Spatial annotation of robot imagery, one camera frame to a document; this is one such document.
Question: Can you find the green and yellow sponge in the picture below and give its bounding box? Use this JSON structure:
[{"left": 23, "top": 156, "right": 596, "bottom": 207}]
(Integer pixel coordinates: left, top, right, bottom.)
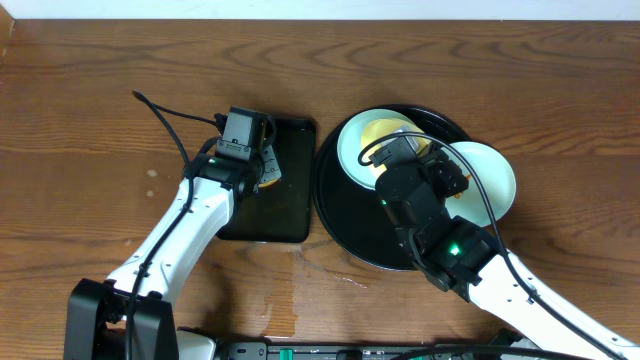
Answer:
[{"left": 258, "top": 176, "right": 280, "bottom": 188}]

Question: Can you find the light blue plate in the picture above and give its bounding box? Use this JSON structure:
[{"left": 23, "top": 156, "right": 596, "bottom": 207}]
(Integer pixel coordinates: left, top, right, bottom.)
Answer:
[
  {"left": 337, "top": 109, "right": 412, "bottom": 190},
  {"left": 444, "top": 141, "right": 516, "bottom": 227}
]

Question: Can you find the yellow plate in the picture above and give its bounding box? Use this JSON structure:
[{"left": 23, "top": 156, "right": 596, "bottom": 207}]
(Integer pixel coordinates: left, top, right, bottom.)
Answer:
[{"left": 361, "top": 118, "right": 432, "bottom": 179}]

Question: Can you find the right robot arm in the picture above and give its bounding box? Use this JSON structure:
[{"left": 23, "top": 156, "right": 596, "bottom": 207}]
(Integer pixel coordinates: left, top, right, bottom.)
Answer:
[{"left": 369, "top": 142, "right": 639, "bottom": 359}]

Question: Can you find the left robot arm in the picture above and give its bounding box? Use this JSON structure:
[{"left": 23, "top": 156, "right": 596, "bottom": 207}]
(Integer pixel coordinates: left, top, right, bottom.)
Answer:
[{"left": 63, "top": 146, "right": 281, "bottom": 360}]

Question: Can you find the black rectangular tray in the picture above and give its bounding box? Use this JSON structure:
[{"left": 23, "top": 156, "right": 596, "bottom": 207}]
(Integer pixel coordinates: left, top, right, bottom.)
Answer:
[{"left": 217, "top": 118, "right": 316, "bottom": 243}]

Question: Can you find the black round tray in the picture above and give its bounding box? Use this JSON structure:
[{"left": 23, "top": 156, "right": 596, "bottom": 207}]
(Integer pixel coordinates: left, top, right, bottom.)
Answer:
[{"left": 313, "top": 104, "right": 471, "bottom": 271}]

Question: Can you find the right black cable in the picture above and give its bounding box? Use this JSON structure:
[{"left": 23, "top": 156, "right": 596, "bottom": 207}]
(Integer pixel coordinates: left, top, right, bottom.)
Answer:
[{"left": 357, "top": 131, "right": 626, "bottom": 360}]

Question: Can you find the black cable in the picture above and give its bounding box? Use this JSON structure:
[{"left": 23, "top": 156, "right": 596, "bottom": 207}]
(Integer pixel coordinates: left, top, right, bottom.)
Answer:
[
  {"left": 123, "top": 89, "right": 226, "bottom": 360},
  {"left": 357, "top": 131, "right": 626, "bottom": 360}
]

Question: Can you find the left black cable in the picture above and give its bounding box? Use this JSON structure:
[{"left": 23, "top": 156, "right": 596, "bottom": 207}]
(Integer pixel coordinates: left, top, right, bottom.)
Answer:
[{"left": 123, "top": 89, "right": 226, "bottom": 360}]

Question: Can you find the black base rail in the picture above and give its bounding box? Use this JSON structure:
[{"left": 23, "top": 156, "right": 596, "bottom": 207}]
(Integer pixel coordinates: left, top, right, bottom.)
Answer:
[{"left": 214, "top": 340, "right": 541, "bottom": 360}]

